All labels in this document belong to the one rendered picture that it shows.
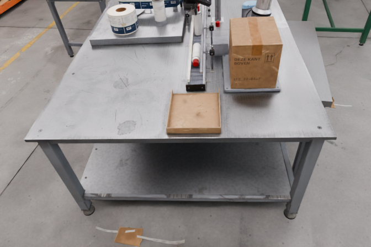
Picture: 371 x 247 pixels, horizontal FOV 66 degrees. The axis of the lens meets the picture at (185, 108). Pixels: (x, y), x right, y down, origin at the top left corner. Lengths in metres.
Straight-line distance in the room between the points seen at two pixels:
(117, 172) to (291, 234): 1.20
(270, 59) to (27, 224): 1.93
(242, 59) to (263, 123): 0.33
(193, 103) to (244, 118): 0.28
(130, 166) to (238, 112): 0.95
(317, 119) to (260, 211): 0.85
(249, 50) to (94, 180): 1.33
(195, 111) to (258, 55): 0.42
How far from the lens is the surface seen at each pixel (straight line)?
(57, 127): 1.63
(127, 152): 2.18
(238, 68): 1.52
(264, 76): 1.57
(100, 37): 2.21
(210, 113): 1.47
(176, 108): 1.51
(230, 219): 2.07
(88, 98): 1.73
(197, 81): 1.60
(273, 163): 2.07
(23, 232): 2.40
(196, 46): 1.82
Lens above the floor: 1.85
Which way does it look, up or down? 42 degrees down
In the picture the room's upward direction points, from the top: 6 degrees counter-clockwise
